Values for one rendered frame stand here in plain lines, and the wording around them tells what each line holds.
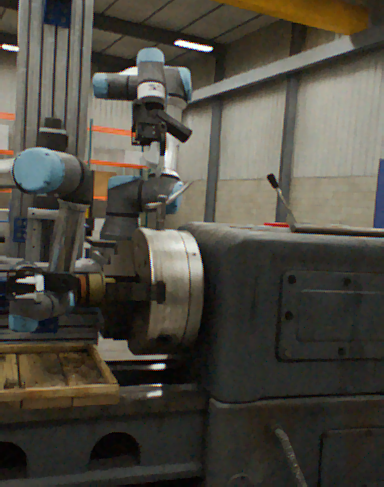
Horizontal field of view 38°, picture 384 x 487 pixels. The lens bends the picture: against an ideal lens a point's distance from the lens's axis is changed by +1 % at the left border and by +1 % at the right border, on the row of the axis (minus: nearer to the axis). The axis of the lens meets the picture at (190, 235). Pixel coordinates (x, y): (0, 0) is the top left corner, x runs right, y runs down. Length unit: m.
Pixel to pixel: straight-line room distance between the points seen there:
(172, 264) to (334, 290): 0.40
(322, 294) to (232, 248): 0.26
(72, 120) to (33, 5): 0.40
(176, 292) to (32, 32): 1.21
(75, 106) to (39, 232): 0.48
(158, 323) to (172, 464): 0.33
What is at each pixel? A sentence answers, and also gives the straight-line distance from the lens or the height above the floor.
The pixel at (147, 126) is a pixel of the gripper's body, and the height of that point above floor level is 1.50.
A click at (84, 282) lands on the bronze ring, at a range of 1.33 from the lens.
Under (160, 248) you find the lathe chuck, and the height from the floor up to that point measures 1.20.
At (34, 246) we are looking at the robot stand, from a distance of 1.99.
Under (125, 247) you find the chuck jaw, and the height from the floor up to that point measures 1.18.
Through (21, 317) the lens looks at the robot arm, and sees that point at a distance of 1.59.
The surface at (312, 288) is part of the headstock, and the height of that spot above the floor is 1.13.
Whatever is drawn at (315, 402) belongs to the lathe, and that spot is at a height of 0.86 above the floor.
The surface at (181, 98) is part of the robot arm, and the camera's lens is 2.02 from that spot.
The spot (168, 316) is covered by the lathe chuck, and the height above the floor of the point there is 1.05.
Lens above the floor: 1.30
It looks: 3 degrees down
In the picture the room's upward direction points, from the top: 4 degrees clockwise
